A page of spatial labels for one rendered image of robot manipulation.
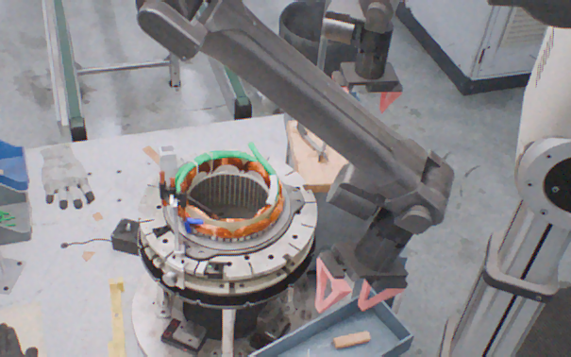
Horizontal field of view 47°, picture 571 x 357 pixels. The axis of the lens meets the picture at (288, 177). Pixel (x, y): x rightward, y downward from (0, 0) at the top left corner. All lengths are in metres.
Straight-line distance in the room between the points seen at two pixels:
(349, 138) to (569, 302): 2.05
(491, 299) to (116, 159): 1.04
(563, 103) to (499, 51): 2.71
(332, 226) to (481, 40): 2.15
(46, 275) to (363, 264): 0.83
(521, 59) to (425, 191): 2.85
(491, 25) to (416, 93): 0.50
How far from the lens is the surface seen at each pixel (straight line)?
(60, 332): 1.44
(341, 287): 0.90
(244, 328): 1.42
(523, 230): 1.02
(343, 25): 1.24
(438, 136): 3.25
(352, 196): 0.86
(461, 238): 2.79
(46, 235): 1.62
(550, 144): 0.84
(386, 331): 1.15
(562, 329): 2.64
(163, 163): 1.18
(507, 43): 3.48
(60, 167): 1.74
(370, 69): 1.26
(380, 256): 0.90
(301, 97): 0.73
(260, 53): 0.71
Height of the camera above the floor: 1.95
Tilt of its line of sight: 43 degrees down
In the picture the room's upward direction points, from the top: 7 degrees clockwise
